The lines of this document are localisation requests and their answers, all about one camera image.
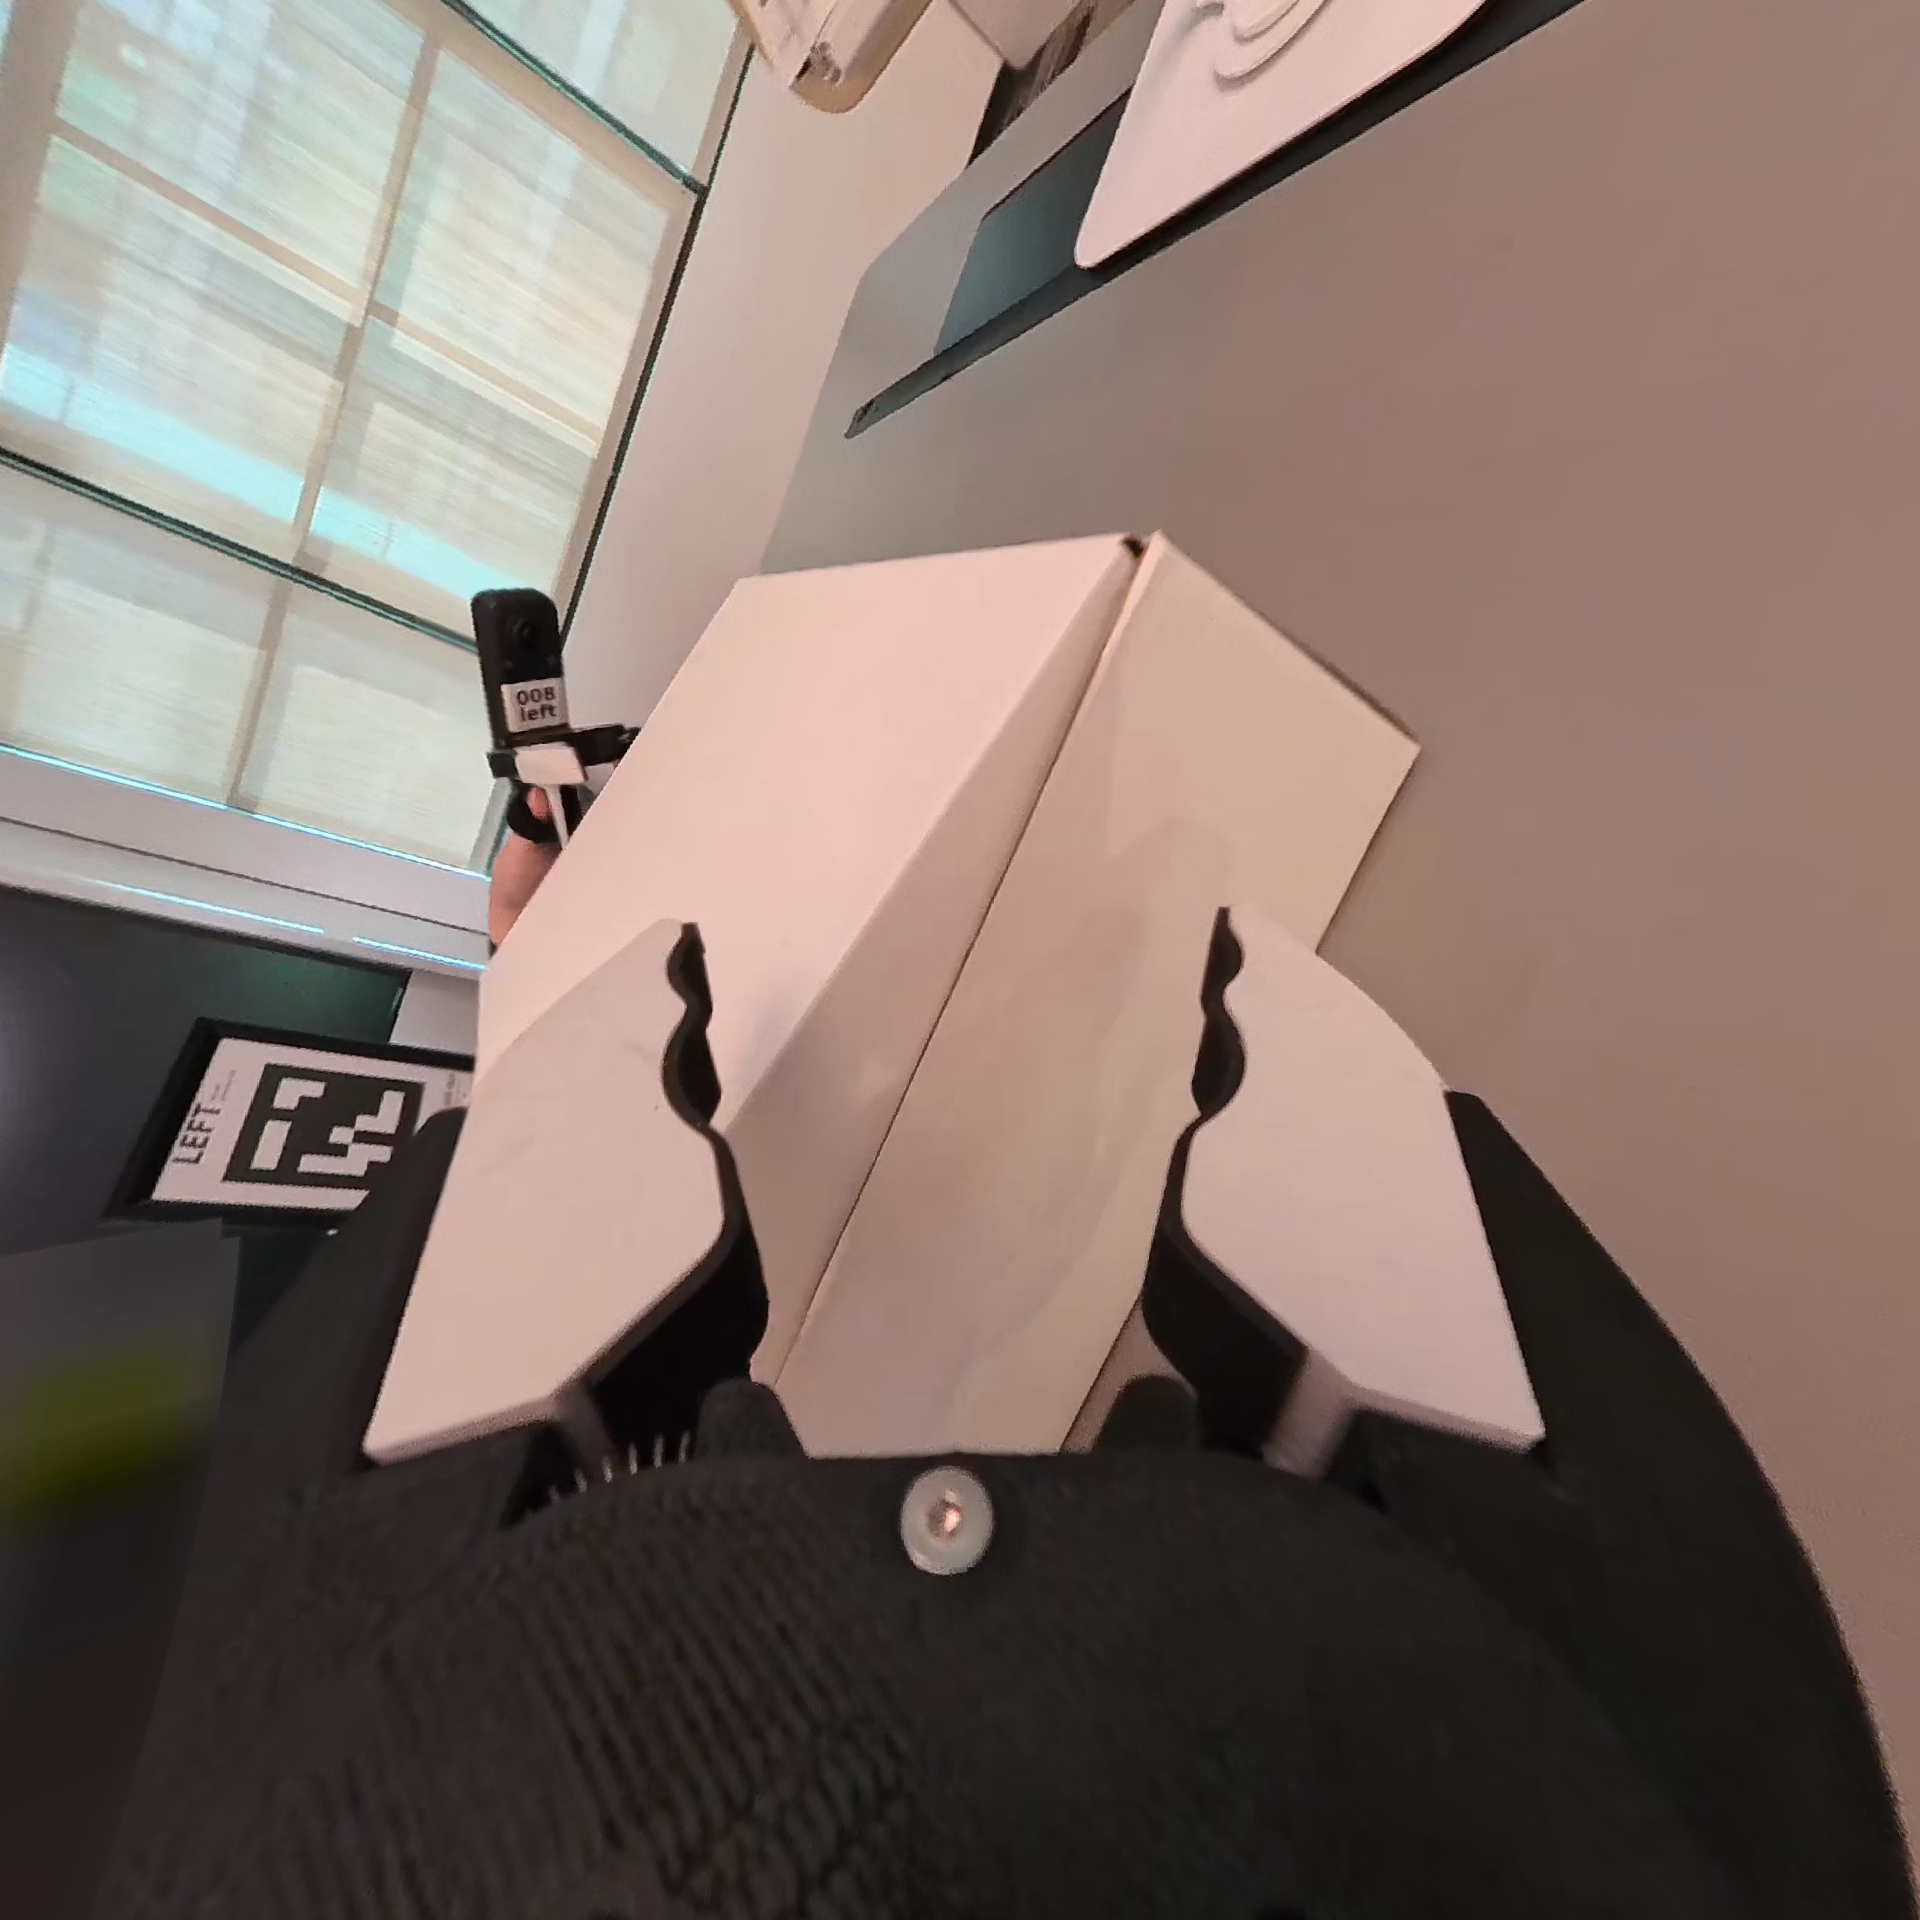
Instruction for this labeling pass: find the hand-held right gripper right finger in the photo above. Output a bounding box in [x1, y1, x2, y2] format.
[1143, 903, 1547, 1465]

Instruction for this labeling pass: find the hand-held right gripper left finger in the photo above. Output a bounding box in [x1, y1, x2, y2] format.
[363, 920, 770, 1465]

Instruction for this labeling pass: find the white cardboard box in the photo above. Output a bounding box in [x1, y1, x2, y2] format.
[477, 533, 1419, 1456]

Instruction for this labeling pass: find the person's left hand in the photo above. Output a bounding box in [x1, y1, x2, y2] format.
[489, 829, 561, 959]

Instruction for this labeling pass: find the black-and-white marker tag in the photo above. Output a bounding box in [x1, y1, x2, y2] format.
[104, 1020, 481, 1234]

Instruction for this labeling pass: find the window with roller blinds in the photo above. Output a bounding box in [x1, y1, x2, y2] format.
[0, 0, 754, 980]

